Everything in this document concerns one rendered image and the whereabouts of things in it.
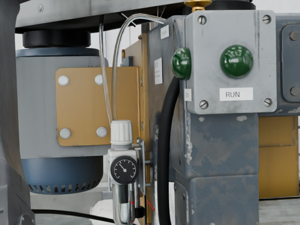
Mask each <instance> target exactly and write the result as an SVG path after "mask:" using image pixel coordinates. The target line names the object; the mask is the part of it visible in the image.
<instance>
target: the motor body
mask: <svg viewBox="0 0 300 225"><path fill-rule="evenodd" d="M99 55H100V51H99V49H96V48H83V47H49V48H30V49H20V50H16V58H18V57H57V56H99ZM21 164H22V168H23V172H24V175H25V179H26V182H27V184H28V186H29V188H30V192H32V193H36V194H43V195H65V194H74V193H80V192H85V191H89V190H91V189H93V188H95V187H96V186H98V185H99V183H100V181H101V179H102V178H103V173H104V162H103V156H83V157H63V158H33V159H21Z"/></svg>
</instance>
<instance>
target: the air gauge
mask: <svg viewBox="0 0 300 225"><path fill-rule="evenodd" d="M110 173H111V176H112V177H113V179H114V180H115V181H116V182H118V183H120V184H129V183H132V182H133V181H134V180H135V179H136V178H137V176H138V173H139V167H138V164H137V162H136V161H135V160H134V159H133V158H132V157H130V156H127V155H121V156H118V157H117V158H115V159H114V160H113V161H112V163H111V166H110Z"/></svg>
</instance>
